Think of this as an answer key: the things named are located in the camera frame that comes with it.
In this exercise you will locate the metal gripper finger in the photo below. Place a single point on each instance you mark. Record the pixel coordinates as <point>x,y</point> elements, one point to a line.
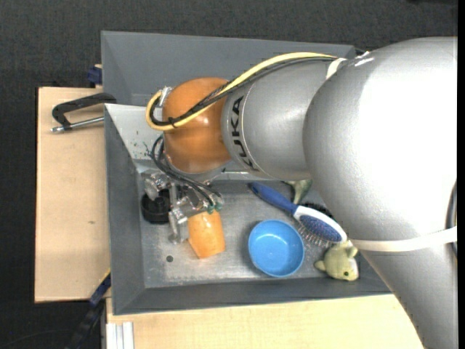
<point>178,225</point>
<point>156,184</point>

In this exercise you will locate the black round ribbed cap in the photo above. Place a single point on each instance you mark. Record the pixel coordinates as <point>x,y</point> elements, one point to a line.
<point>154,209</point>

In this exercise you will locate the orange cup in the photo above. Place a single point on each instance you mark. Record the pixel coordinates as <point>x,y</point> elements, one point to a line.
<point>207,236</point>

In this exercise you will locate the grey metal bin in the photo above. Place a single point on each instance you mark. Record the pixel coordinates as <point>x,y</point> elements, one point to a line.
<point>232,267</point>

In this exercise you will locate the pale flat board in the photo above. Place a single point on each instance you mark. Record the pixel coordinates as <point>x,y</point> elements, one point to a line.
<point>69,195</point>

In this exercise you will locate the blue bowl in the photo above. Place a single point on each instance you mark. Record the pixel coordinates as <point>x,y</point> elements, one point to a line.
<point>276,247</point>

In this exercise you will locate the pale green toy vegetable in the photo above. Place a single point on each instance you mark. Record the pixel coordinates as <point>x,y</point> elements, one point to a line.
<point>299,189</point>

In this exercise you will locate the blue and white brush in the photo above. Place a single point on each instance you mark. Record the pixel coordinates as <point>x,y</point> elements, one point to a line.
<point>319,227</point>

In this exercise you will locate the pale green toy animal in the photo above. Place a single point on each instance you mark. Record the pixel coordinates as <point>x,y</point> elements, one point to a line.
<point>339,264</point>

